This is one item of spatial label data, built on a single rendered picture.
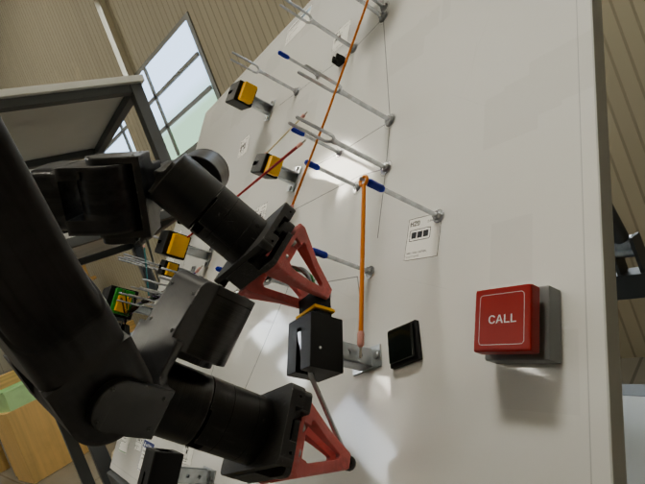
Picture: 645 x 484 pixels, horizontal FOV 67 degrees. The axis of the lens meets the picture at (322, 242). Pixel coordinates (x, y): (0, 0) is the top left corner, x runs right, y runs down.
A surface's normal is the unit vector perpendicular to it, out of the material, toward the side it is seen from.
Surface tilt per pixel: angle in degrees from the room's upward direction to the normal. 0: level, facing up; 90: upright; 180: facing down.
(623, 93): 90
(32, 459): 90
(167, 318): 51
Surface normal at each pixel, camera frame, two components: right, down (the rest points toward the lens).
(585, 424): -0.81, -0.31
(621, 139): -0.65, 0.28
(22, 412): 0.70, -0.26
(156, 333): -0.49, -0.40
